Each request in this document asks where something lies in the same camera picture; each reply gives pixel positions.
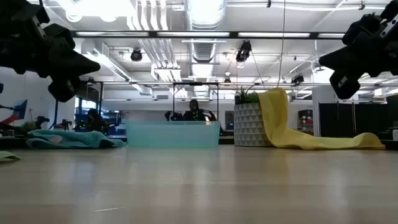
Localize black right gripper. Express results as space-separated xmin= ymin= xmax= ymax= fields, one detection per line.
xmin=330 ymin=70 xmax=374 ymax=100

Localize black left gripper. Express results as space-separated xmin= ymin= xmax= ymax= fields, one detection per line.
xmin=23 ymin=52 xmax=82 ymax=103

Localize teal microfiber towel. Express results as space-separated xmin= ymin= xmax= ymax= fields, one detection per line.
xmin=26 ymin=129 xmax=127 ymax=149

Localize green microfiber towel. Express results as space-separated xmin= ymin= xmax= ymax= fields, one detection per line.
xmin=0 ymin=151 xmax=21 ymax=162

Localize translucent teal plastic bin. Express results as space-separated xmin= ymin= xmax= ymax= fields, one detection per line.
xmin=126 ymin=120 xmax=221 ymax=149

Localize yellow microfiber towel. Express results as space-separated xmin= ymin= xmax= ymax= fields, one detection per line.
xmin=257 ymin=87 xmax=386 ymax=151

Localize white column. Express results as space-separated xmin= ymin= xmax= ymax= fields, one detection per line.
xmin=312 ymin=85 xmax=340 ymax=138

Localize black partition panels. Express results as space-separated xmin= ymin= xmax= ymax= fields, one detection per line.
xmin=318 ymin=102 xmax=398 ymax=138

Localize person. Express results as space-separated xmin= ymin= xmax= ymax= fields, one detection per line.
xmin=83 ymin=108 xmax=108 ymax=133
xmin=183 ymin=99 xmax=208 ymax=122

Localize plant in patterned pot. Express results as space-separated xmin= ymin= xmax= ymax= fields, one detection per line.
xmin=233 ymin=88 xmax=273 ymax=147

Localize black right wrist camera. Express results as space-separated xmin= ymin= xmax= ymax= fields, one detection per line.
xmin=318 ymin=43 xmax=374 ymax=78

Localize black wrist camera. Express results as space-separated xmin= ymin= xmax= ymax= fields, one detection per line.
xmin=49 ymin=49 xmax=101 ymax=79
xmin=318 ymin=43 xmax=374 ymax=78

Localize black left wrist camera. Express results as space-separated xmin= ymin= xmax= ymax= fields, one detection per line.
xmin=49 ymin=49 xmax=101 ymax=79

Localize silver air duct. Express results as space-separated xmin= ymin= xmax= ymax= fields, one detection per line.
xmin=185 ymin=0 xmax=227 ymax=63

